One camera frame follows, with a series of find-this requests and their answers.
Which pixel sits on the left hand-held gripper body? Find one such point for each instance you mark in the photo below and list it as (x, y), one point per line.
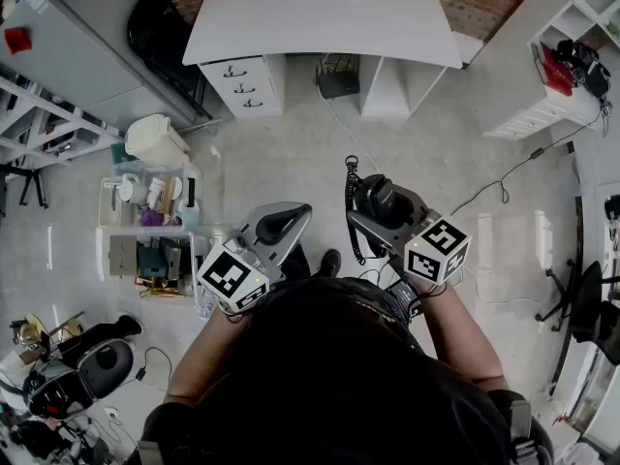
(231, 274)

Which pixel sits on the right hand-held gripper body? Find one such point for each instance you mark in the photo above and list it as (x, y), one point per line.
(436, 252)

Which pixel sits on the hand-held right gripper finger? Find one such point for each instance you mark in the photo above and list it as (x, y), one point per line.
(370, 238)
(419, 208)

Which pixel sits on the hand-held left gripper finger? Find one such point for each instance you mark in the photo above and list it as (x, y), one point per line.
(278, 207)
(290, 241)

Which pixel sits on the person's right forearm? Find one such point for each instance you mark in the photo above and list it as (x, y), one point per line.
(465, 337)

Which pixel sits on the person's left forearm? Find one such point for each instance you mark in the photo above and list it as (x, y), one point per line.
(203, 356)

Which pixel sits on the person's black shoe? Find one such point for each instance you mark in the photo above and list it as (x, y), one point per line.
(330, 262)

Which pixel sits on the black battery pack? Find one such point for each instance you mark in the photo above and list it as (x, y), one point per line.
(404, 296)

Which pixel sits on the clear box of small items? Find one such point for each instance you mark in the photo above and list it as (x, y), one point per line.
(150, 264)

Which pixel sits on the clear plastic storage box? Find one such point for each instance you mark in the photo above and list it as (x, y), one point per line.
(150, 201)

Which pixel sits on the white open shelf unit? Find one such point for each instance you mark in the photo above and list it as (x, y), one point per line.
(392, 90)

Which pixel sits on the white drawer unit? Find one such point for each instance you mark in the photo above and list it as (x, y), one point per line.
(242, 85)

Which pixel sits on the black router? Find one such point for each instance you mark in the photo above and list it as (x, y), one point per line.
(338, 83)

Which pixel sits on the white lidded bin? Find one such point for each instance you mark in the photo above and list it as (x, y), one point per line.
(155, 138)

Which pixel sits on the person's black shirt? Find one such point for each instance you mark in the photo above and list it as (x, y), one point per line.
(329, 381)

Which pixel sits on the black office chair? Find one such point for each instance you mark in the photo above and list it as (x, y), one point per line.
(588, 303)

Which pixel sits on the white shelving unit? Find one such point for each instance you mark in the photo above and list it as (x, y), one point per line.
(528, 80)

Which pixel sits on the black and grey appliance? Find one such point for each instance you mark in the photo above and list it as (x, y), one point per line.
(82, 371)

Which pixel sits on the white table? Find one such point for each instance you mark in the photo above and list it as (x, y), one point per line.
(319, 22)

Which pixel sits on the red box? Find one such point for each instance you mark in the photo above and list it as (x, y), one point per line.
(557, 73)

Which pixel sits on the black folding stand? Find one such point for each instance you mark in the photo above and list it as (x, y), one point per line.
(29, 187)

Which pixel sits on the white storage rack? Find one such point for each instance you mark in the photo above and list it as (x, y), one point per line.
(43, 124)

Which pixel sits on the grey cabinet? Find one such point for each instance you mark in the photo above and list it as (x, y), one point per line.
(82, 51)

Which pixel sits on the red tag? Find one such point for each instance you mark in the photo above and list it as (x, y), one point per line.
(18, 40)

